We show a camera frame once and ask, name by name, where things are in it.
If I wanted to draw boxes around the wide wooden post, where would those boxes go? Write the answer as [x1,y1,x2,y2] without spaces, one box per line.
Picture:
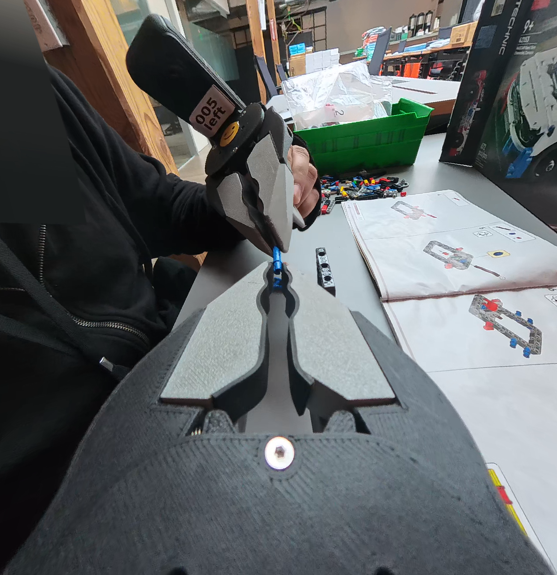
[43,0,207,268]

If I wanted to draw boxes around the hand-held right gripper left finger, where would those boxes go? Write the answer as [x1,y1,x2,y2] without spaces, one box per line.
[159,261,272,422]

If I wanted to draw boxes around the black lego set box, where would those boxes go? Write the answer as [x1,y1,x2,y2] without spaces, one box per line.
[439,0,557,241]

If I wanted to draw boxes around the grey background table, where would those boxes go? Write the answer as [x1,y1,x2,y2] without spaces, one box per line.
[390,75,461,108]

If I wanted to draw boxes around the pile of loose lego pieces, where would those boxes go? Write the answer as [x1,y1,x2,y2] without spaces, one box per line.
[319,171,410,215]

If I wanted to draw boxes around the black lego beam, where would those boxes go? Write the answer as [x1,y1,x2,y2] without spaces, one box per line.
[315,247,337,296]

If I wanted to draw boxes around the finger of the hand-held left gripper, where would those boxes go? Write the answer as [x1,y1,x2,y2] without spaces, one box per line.
[217,173,280,253]
[246,133,296,254]

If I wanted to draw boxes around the person's left hand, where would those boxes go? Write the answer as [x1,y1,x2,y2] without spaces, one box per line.
[290,145,322,213]

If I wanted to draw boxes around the blue lego pin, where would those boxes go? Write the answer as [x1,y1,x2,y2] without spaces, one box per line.
[270,245,286,292]

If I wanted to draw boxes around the lego instruction booklet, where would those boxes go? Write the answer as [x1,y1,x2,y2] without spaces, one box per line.
[341,189,557,567]

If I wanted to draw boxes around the narrow wooden post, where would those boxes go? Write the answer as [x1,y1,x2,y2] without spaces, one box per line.
[245,0,280,105]

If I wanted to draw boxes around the green plastic bin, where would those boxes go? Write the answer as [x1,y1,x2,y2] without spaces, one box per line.
[294,98,434,168]

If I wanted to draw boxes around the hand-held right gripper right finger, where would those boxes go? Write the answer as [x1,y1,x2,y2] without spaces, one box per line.
[284,265,397,417]

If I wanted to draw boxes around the person's left forearm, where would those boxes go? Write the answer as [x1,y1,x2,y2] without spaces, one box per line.
[126,150,243,261]

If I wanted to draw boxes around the clear plastic bags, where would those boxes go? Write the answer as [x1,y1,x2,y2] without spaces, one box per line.
[281,60,393,131]

